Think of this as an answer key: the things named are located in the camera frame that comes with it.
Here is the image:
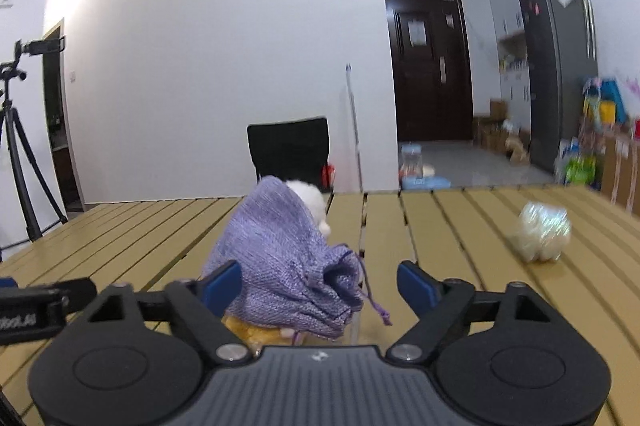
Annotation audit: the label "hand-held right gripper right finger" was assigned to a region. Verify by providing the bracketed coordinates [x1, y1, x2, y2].
[387, 260, 583, 364]

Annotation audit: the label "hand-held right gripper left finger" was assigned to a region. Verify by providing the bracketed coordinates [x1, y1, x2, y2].
[60, 259, 253, 364]

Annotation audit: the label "yellow soft toy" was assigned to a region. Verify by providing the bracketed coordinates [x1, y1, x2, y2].
[222, 313, 296, 349]

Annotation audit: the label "purple drawstring bag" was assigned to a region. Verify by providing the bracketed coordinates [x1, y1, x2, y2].
[201, 175, 393, 339]

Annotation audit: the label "tan folding table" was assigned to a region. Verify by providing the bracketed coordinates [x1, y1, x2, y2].
[0, 183, 640, 426]

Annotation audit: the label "white plush toy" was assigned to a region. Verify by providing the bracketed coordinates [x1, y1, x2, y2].
[285, 179, 333, 237]

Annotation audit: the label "clear plastic container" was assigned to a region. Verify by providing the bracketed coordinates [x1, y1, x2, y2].
[400, 143, 425, 181]

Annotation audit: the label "black tripod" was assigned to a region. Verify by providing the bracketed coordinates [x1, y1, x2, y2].
[0, 61, 68, 262]

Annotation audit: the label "crumpled clear plastic bag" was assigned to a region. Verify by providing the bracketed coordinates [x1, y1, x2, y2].
[510, 201, 573, 263]

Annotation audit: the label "black folding chair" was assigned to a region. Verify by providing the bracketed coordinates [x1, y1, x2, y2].
[246, 117, 333, 196]

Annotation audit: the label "white mop pole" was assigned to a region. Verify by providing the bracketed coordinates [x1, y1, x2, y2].
[345, 64, 363, 193]

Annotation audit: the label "small cardboard boxes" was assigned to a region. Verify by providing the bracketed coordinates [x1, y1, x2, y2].
[472, 100, 531, 164]

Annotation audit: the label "green bag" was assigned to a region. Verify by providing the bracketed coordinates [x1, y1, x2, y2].
[565, 156, 598, 184]

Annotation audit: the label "dark brown door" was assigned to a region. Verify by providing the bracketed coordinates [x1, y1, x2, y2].
[384, 0, 475, 142]

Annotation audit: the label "large cardboard box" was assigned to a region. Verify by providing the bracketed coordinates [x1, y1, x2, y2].
[600, 121, 640, 212]

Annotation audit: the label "grey refrigerator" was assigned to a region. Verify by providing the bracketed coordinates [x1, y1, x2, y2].
[516, 0, 599, 184]

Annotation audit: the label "blue gift bag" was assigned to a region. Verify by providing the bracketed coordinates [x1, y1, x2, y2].
[582, 79, 626, 124]

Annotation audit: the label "purple coral decoration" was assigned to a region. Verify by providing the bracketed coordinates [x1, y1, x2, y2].
[617, 76, 640, 117]

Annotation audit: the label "black camcorder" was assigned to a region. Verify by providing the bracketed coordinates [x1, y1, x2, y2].
[12, 35, 67, 57]

